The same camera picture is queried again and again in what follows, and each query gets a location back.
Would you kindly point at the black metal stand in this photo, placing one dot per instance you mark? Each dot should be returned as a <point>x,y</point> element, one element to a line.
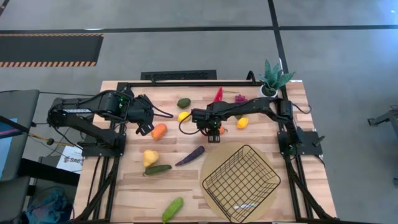
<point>385,118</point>

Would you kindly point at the dark green cucumber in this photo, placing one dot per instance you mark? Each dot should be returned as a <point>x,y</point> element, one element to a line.
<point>157,169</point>

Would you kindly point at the green plant in white pot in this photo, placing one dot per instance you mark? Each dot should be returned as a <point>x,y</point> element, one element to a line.
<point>272,81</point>

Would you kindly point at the bright yellow lemon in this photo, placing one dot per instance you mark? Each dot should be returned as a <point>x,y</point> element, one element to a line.
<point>183,116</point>

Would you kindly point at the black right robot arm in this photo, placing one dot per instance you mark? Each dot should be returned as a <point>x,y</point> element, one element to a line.
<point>248,107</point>

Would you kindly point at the black hazard-striped floor mat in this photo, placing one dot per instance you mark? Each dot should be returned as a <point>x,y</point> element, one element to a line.
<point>46,49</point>

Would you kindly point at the purple eggplant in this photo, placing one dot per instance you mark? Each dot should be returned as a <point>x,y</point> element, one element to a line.
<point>190,155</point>

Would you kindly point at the deep yellow oval fruit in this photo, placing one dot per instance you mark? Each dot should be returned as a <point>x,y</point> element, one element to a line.
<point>242,123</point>

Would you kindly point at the black floor grate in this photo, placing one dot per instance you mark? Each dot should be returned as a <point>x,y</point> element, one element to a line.
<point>178,75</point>

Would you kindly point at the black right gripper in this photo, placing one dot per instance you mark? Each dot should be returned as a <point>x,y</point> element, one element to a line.
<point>202,116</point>

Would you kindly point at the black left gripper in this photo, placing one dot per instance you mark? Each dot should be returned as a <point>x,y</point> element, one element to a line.
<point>140,110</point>

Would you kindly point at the blue screen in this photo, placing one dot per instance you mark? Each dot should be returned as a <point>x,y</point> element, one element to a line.
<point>4,149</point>

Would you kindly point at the pale yellow pear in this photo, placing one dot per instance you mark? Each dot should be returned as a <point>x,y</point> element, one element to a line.
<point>150,157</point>

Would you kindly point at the orange mango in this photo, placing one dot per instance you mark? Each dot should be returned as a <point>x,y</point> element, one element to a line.
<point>159,131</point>

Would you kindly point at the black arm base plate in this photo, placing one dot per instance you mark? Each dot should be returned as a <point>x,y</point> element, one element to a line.
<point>311,140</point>
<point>93,151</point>

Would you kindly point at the black aluminium table frame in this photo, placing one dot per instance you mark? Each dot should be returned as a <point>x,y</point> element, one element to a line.
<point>186,84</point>

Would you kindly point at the blue cloth bag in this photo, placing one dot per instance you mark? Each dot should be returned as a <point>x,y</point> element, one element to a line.
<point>46,207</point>

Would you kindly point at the dark green avocado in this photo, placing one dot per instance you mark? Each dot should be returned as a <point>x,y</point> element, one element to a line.
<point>183,103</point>

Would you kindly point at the purple grape bunch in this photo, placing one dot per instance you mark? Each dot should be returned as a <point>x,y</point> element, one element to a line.
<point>240,98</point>

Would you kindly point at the white printed paper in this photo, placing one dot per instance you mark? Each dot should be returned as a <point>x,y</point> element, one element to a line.
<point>71,160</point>

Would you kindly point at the light green cucumber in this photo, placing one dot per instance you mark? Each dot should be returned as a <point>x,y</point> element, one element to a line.
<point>172,210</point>

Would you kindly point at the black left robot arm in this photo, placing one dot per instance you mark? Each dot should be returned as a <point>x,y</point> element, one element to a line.
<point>81,107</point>

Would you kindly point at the red watermelon slice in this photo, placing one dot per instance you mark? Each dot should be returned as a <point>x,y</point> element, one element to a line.
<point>218,96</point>

